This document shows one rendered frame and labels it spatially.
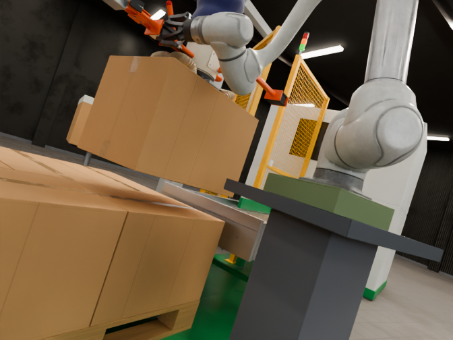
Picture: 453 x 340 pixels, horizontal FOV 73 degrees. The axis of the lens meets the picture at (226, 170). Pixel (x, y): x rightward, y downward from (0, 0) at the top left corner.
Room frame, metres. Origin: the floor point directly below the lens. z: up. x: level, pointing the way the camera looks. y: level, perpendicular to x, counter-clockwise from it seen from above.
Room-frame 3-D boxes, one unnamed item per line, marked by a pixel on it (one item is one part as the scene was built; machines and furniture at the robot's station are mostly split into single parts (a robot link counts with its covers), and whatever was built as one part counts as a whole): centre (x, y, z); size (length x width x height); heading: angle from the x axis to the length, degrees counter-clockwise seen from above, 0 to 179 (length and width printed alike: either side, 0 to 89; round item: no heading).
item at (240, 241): (1.69, 0.04, 0.47); 0.70 x 0.03 x 0.15; 55
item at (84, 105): (2.76, 1.22, 0.82); 0.60 x 0.40 x 0.40; 30
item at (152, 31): (1.18, 0.41, 1.20); 0.10 x 0.08 x 0.06; 55
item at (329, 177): (1.01, -0.37, 0.85); 0.22 x 0.18 x 0.06; 132
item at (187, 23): (1.07, 0.28, 1.20); 0.09 x 0.07 x 0.08; 55
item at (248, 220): (1.69, 0.04, 0.58); 0.70 x 0.03 x 0.06; 55
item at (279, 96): (1.48, -0.12, 1.19); 0.09 x 0.08 x 0.05; 55
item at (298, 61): (3.39, -0.62, 1.05); 1.17 x 0.10 x 2.10; 145
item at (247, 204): (3.10, -0.61, 0.60); 1.60 x 0.11 x 0.09; 145
